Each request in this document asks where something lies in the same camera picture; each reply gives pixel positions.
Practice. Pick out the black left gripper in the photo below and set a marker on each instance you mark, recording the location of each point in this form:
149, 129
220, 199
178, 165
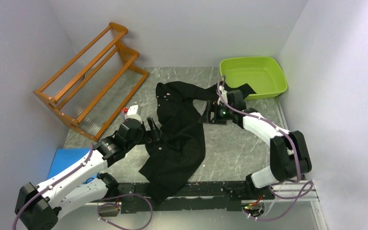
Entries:
148, 138

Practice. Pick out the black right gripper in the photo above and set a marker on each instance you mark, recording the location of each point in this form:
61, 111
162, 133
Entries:
211, 106

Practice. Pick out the black button shirt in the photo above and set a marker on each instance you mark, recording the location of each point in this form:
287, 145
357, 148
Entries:
181, 149

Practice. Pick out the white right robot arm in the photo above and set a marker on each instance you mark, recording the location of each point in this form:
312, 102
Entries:
288, 152

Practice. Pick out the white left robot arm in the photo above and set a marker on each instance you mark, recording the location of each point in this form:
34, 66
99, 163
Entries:
73, 177

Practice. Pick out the green plastic basin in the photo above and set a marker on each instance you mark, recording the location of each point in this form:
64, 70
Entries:
263, 74

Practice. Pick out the orange wooden rack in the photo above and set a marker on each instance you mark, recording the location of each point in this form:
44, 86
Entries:
75, 90

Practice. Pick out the blue foam pad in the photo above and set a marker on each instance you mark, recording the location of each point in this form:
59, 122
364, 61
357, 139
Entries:
64, 158

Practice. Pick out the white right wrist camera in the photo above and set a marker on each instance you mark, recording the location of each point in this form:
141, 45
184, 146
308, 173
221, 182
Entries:
222, 93

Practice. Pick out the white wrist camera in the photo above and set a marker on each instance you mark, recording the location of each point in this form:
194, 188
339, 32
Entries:
133, 112
222, 93

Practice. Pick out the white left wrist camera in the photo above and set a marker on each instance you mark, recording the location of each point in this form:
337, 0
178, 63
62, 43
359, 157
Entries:
133, 112

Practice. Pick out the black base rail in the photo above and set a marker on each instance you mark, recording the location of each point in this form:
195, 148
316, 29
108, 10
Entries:
227, 195

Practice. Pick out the aluminium frame rail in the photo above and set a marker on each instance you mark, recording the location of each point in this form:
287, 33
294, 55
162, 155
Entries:
303, 191

